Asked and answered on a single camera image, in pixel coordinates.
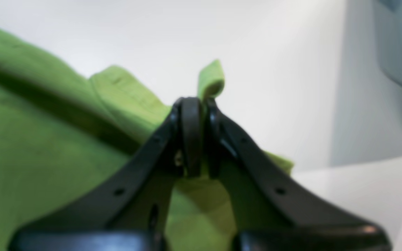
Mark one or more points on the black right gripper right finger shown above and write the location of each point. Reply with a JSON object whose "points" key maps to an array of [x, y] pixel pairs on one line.
{"points": [[272, 211]]}

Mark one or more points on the green T-shirt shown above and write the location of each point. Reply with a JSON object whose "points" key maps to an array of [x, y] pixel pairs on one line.
{"points": [[61, 134]]}

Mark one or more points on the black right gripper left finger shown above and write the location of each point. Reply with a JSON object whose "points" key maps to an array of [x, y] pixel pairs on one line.
{"points": [[128, 211]]}

